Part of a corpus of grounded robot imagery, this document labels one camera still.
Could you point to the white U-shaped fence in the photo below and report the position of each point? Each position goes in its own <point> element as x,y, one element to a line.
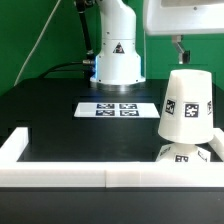
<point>14,173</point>

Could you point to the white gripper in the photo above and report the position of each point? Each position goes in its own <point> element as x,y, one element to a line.
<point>183,17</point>

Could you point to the white marker tag plate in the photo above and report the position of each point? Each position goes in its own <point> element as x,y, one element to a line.
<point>116,110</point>

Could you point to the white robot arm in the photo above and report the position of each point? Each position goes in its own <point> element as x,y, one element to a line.
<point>118,65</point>

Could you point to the white lamp shade cone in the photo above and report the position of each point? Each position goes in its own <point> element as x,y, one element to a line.
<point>187,114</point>

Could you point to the white lamp base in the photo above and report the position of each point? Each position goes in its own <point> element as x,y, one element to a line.
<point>189,153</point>

